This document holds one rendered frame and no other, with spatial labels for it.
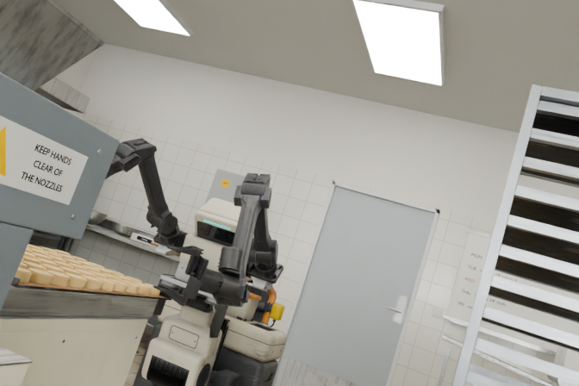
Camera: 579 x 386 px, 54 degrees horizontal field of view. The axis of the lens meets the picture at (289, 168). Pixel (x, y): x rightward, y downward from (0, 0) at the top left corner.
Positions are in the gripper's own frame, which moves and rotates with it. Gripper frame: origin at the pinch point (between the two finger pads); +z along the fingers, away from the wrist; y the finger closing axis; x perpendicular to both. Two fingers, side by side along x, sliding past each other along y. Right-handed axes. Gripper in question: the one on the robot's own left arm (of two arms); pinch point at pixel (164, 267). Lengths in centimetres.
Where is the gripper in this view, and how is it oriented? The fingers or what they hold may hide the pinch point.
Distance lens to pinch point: 142.0
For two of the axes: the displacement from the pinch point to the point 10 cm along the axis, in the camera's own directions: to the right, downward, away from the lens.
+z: -8.3, -3.5, -4.4
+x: -4.6, -0.1, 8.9
